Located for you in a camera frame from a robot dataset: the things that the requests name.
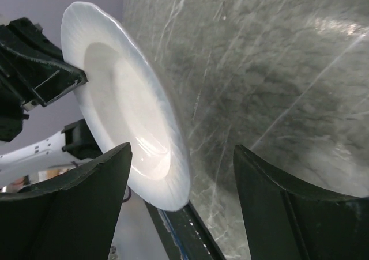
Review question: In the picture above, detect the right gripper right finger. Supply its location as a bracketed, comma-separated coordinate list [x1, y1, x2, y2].
[233, 145, 368, 259]

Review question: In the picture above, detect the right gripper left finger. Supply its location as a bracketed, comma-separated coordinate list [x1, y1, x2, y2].
[1, 143, 132, 259]

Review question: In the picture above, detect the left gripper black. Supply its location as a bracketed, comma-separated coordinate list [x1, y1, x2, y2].
[1, 17, 88, 142]

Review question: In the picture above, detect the white plate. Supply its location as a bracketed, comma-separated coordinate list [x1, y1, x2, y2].
[61, 1, 192, 211]

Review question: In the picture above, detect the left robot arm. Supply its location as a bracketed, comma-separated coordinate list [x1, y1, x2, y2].
[1, 17, 102, 186]

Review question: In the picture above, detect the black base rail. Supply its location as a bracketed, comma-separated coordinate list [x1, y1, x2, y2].
[145, 202, 225, 260]

